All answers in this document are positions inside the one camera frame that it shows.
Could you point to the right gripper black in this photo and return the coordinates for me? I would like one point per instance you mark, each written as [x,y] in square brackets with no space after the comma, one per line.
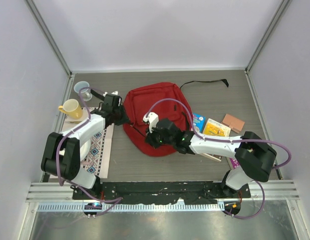
[149,139]

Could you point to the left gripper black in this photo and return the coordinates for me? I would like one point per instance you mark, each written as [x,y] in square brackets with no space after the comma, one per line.
[124,119]

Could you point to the yellow paperback book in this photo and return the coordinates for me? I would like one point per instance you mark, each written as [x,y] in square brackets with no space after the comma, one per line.
[214,128]

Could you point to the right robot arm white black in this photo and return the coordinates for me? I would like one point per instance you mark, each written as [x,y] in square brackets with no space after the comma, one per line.
[255,157]

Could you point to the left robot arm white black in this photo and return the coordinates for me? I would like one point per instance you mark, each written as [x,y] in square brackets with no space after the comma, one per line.
[61,156]

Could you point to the light blue cup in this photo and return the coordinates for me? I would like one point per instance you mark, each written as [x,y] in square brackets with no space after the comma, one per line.
[83,89]

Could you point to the blue comic book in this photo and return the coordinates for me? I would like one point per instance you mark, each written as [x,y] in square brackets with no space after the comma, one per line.
[198,122]

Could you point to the yellow mug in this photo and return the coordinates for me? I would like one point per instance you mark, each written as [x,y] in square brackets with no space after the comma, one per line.
[71,108]

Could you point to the white paper plate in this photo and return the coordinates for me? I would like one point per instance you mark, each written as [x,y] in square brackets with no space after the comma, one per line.
[85,150]

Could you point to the patterned placemat cloth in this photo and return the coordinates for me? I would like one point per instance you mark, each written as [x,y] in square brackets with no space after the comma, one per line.
[98,159]

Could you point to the purple treehouse book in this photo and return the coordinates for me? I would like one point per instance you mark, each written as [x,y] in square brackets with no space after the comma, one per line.
[233,163]

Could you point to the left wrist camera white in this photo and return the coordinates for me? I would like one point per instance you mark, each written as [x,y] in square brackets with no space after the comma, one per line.
[111,93]

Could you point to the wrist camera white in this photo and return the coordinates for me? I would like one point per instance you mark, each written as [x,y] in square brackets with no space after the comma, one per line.
[151,119]
[111,93]

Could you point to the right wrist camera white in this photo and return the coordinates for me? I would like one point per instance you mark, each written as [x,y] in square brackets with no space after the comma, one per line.
[151,119]

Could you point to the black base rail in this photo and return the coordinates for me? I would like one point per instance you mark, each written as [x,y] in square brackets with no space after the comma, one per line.
[165,192]

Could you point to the white cable duct strip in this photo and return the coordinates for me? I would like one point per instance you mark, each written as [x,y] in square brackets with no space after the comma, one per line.
[96,207]

